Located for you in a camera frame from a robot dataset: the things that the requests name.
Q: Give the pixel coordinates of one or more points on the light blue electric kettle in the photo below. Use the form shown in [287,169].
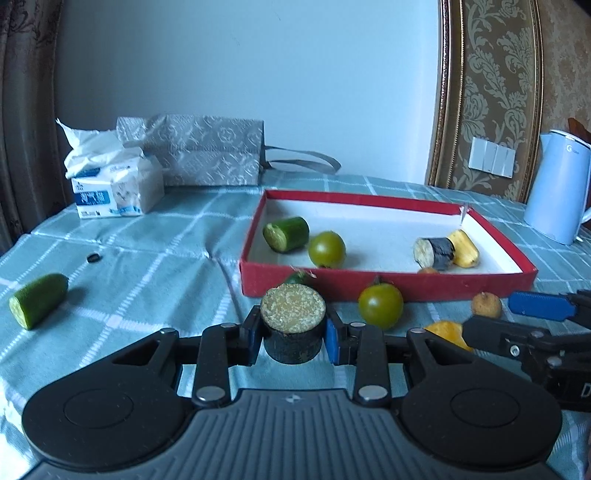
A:
[558,194]

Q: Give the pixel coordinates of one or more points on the yellow banana piece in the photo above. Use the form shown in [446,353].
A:
[448,333]
[464,249]

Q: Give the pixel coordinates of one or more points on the red shallow cardboard box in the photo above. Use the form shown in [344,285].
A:
[369,230]

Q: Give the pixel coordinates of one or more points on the white tissue pack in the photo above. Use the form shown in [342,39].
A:
[120,189]

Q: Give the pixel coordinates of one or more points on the light green cucumber piece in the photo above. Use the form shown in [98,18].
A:
[39,297]

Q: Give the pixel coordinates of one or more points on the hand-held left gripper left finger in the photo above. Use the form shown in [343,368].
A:
[254,341]

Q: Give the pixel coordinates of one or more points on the gold ornate wall frame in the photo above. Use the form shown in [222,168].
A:
[443,115]

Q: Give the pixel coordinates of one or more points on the green checked tablecloth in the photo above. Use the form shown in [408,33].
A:
[138,277]

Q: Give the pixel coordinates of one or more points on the brown longan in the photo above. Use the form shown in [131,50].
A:
[485,305]
[428,271]

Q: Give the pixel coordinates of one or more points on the cucumber piece with hollowed end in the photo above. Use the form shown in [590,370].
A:
[291,233]

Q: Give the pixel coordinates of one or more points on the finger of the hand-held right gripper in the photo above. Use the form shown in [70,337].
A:
[494,333]
[538,304]

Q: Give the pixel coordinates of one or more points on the white wall switch panel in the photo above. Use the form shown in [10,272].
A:
[491,157]

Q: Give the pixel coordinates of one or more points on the brown patterned curtain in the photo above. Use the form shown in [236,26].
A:
[25,115]

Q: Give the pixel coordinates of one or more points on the dark cucumber end with stem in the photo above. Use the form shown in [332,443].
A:
[298,278]

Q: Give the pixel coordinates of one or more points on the green tomato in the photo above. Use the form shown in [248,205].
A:
[381,304]
[327,249]

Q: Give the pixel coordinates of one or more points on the silver patterned gift bag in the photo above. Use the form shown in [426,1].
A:
[203,152]

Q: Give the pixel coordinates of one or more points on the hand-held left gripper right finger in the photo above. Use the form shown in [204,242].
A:
[332,341]

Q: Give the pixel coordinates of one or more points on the eggplant piece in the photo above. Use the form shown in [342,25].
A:
[291,318]
[434,253]

